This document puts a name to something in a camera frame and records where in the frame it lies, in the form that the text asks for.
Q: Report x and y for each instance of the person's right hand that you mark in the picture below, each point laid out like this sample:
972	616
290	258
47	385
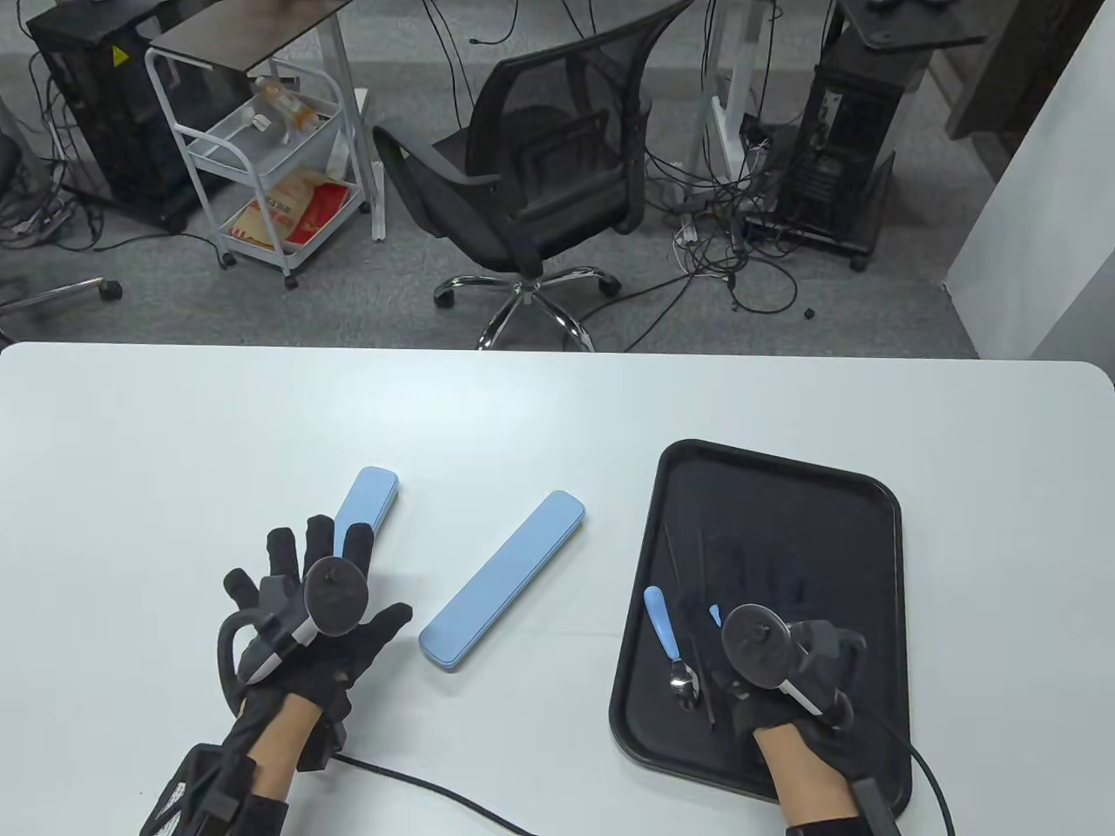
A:
832	649

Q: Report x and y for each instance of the person's left hand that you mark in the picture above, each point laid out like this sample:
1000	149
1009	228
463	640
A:
331	666

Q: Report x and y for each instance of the blue lunch box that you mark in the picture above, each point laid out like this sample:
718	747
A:
370	496
503	579

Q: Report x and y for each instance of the person's right forearm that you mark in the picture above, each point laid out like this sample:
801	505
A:
810	775

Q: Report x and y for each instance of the person's left forearm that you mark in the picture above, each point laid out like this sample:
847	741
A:
274	749

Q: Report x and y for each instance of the grey hand controller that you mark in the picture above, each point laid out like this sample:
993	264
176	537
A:
335	596
756	643

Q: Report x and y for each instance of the black glove sensor box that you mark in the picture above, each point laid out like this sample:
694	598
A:
324	740

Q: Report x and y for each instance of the black plastic tray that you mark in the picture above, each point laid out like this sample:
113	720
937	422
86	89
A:
784	522

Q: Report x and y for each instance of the white power strip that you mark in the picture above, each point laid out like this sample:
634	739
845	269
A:
688	235

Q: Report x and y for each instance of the red and orange bag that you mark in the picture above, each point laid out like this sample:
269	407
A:
296	209

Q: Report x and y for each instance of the chrome chair leg with caster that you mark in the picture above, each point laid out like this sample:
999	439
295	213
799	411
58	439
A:
61	294

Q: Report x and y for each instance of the black mesh office chair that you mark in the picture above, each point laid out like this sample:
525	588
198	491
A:
470	218

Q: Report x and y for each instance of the white desk leg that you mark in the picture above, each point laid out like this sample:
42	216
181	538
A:
740	78
364	174

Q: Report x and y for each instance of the black computer tower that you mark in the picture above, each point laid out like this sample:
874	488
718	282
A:
836	148
113	131

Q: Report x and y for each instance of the white rolling cart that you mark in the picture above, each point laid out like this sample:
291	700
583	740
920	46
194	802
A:
253	144

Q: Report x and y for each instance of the clear bottle orange liquid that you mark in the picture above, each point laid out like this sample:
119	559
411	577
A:
287	104

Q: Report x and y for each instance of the dark brown cabinet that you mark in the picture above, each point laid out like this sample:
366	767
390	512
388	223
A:
1010	70

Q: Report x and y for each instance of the dark desk top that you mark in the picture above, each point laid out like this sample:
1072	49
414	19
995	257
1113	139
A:
915	26

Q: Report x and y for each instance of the brown desk top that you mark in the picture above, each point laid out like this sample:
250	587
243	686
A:
244	30

